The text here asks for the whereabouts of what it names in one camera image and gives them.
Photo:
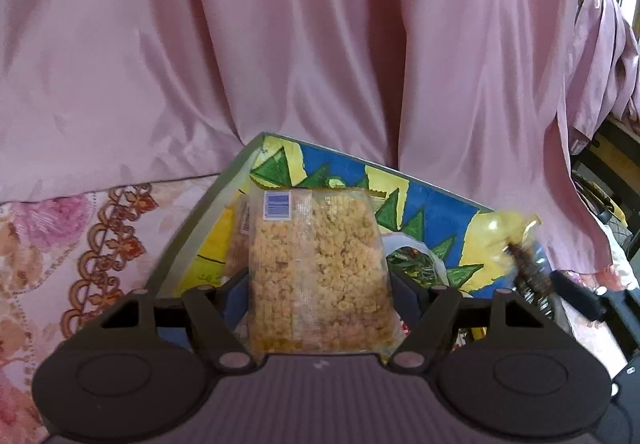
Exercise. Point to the rice crisp clear packet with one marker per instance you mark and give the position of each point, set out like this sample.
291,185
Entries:
320,274

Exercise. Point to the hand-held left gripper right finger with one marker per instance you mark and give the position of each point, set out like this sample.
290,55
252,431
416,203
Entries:
405,299

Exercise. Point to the white green red snack packet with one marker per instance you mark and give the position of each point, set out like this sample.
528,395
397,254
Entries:
415,259

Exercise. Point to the floral pink blanket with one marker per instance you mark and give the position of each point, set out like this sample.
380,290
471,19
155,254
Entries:
50,249

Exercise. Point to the large pink curtain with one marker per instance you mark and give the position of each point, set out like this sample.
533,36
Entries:
250,49

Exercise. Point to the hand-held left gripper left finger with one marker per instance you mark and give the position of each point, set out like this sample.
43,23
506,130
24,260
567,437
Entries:
236,306

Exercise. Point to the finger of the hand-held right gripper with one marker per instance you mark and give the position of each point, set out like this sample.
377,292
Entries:
575,294

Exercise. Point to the grey box with painted lining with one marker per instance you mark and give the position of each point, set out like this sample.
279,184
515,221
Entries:
340,179

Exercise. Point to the clear packet of dark snack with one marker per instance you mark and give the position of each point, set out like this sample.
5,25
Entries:
525,269

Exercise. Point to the clear packet of brown sticks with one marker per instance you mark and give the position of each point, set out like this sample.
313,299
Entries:
239,234

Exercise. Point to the wooden desk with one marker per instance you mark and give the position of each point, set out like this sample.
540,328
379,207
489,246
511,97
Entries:
617,139

